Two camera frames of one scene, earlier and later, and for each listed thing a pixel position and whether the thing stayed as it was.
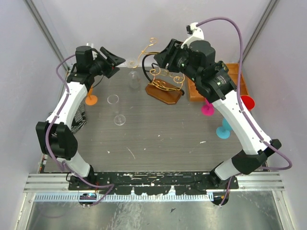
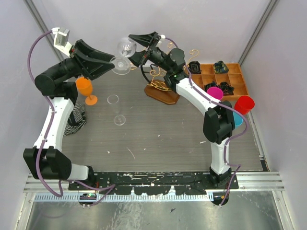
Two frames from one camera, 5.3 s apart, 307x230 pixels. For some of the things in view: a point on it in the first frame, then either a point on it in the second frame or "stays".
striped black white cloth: [80, 119] stays
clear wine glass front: [134, 75] to [126, 48]
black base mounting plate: [192, 183] stays
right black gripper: [168, 54] to [146, 40]
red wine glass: [248, 101] stays
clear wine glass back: [119, 120] stays
